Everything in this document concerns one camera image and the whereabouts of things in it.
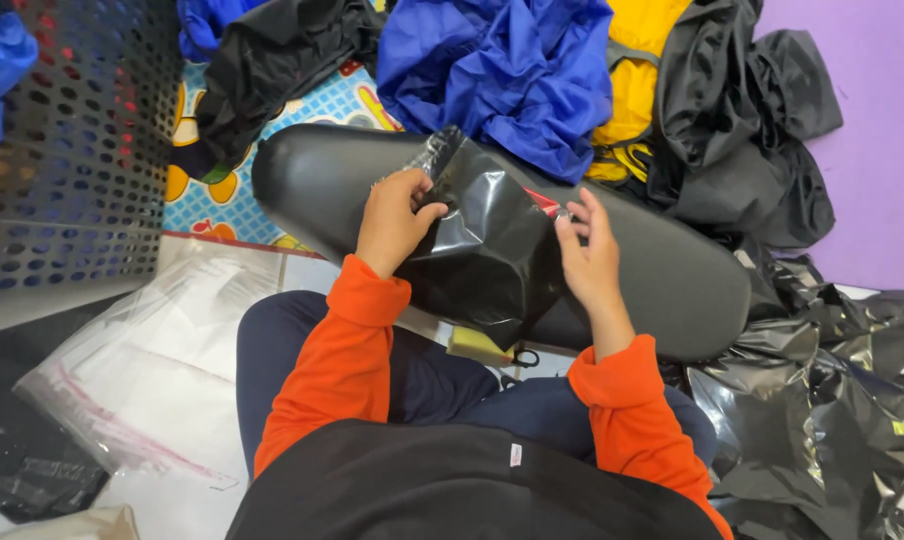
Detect person's right hand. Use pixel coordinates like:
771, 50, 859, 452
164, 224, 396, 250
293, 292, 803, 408
554, 187, 623, 317

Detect person's left hand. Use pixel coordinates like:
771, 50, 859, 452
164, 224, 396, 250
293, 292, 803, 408
354, 168, 450, 281

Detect black padded board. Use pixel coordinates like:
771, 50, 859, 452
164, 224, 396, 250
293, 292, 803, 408
251, 122, 753, 363

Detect red adhesive strip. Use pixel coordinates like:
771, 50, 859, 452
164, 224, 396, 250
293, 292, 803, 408
524, 187, 563, 219

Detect black scissors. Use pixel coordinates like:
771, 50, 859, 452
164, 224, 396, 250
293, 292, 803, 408
499, 346, 542, 391

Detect yellow sponge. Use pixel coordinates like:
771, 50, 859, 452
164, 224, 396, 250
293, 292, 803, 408
446, 325, 515, 366

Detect colourful patterned play mat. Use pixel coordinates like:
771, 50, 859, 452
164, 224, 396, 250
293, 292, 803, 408
161, 60, 404, 256

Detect person's navy trouser legs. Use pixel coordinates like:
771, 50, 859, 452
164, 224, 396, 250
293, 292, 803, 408
235, 289, 719, 481

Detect yellow garment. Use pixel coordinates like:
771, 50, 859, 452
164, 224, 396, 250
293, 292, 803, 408
585, 0, 693, 183

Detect large blue garment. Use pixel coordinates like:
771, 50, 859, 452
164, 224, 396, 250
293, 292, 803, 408
376, 0, 616, 186

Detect small black garment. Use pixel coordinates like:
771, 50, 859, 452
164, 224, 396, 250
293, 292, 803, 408
194, 0, 387, 170

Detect large black garment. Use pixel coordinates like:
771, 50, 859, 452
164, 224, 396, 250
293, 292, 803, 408
647, 0, 845, 250

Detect person's black top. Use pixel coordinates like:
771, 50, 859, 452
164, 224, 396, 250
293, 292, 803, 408
225, 418, 725, 540

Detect pile of packed black garments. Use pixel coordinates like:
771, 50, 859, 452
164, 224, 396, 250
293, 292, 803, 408
684, 251, 904, 540

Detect small blue garment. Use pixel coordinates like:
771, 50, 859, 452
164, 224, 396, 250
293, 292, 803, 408
176, 0, 269, 64

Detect stack of clear plastic bags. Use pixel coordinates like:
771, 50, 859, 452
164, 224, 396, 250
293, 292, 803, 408
13, 238, 284, 490

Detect black perforated basket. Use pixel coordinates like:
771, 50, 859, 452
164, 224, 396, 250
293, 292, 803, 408
0, 0, 185, 337

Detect flat black packed bag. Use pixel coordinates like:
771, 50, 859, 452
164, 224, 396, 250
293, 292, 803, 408
0, 296, 131, 525

